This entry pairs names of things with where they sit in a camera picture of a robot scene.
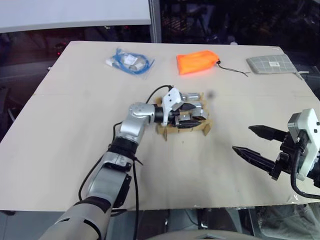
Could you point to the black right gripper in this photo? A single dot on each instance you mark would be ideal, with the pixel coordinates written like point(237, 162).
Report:
point(283, 160)

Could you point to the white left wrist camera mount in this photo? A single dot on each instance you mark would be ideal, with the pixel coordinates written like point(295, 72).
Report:
point(171, 100)

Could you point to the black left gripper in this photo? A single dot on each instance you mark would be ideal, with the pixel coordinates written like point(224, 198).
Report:
point(175, 120)

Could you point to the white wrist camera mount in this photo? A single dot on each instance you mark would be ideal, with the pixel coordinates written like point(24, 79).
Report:
point(311, 140)
point(171, 100)

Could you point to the grey metal post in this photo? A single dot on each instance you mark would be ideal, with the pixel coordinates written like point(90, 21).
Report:
point(155, 20)

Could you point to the plastic-wrapped silver camera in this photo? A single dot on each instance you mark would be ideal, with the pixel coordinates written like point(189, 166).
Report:
point(193, 96)

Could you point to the silver camera with black face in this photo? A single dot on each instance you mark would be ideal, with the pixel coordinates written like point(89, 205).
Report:
point(199, 105)
point(200, 113)

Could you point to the white board panel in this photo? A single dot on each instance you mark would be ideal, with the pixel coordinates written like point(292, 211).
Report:
point(75, 12)

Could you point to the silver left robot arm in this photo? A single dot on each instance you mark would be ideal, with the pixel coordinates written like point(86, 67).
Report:
point(132, 125)

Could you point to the small cardboard tray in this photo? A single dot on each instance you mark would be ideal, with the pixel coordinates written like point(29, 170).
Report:
point(172, 130)

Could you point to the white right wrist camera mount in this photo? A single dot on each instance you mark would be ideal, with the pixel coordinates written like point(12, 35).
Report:
point(311, 140)

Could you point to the grey checkered pouch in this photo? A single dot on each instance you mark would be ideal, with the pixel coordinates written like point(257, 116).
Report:
point(271, 63)

